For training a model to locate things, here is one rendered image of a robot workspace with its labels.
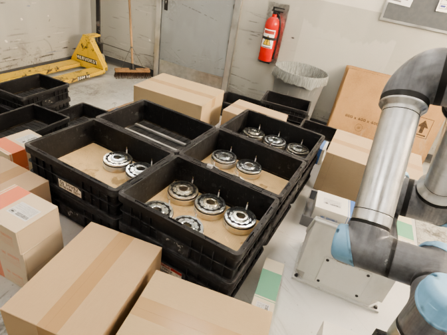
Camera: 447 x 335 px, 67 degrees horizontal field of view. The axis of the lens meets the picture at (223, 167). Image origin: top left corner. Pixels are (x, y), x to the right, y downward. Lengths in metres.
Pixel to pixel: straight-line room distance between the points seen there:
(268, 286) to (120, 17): 4.41
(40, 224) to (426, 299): 0.84
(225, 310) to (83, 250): 0.38
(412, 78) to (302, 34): 3.23
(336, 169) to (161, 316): 1.02
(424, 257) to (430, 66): 0.37
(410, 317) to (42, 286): 0.73
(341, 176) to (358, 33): 2.53
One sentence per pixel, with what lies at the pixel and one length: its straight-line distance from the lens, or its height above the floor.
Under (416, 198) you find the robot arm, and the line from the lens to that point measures 1.09.
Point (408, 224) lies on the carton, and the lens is 1.54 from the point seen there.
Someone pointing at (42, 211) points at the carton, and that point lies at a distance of 0.97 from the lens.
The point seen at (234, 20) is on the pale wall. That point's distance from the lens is 4.14.
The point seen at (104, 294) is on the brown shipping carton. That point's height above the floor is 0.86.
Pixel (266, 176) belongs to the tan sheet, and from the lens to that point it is 1.35.
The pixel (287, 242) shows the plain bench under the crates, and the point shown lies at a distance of 1.27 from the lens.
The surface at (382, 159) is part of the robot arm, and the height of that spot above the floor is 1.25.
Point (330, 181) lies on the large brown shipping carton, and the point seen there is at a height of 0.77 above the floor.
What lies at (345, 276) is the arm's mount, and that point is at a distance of 1.12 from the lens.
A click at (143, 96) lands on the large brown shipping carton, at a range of 1.85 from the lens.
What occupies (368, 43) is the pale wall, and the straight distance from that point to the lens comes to 3.92.
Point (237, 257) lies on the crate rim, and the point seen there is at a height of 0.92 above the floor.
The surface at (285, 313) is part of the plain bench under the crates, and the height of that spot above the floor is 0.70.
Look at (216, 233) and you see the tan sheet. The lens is 1.04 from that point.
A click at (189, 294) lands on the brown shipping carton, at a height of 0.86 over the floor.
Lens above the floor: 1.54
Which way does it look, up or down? 32 degrees down
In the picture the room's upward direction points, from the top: 11 degrees clockwise
